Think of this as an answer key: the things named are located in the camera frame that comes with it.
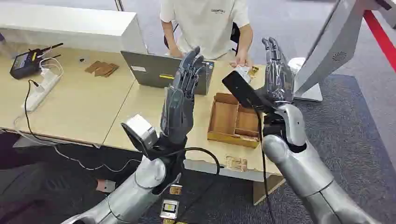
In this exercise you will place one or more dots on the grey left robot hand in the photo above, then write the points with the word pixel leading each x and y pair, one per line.
pixel 178 108

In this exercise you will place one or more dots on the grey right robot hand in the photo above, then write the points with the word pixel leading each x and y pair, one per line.
pixel 278 80

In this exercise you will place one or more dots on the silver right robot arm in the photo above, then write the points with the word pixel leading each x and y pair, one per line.
pixel 303 173

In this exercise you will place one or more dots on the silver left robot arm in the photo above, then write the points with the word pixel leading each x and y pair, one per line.
pixel 130 198

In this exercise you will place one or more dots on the white round cup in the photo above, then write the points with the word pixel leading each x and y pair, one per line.
pixel 295 65

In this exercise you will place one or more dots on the grey laptop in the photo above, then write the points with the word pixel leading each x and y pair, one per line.
pixel 154 72

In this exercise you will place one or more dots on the wooden card box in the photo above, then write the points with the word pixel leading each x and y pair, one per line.
pixel 232 122

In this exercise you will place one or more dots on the small golden card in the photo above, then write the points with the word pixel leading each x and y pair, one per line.
pixel 175 189

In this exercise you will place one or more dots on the person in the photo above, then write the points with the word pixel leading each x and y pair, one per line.
pixel 204 28

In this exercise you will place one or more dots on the brown cardboard pieces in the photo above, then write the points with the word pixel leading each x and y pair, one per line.
pixel 102 68

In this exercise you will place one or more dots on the white framed card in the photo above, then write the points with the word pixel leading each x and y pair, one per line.
pixel 169 209

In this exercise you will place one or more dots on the grey metal floor plate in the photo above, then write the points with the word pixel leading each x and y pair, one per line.
pixel 105 186

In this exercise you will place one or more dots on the wooden desk leg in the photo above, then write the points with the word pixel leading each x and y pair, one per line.
pixel 266 190

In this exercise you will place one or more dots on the long white box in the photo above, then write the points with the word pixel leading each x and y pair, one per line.
pixel 68 26

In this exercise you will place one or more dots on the white power strip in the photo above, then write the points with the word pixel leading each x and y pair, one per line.
pixel 41 89

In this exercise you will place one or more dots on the black handheld radio device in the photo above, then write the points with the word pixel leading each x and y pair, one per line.
pixel 24 63

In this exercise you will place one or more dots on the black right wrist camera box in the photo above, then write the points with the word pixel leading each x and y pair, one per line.
pixel 239 88

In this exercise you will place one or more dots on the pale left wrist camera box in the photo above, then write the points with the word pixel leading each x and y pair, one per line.
pixel 140 131

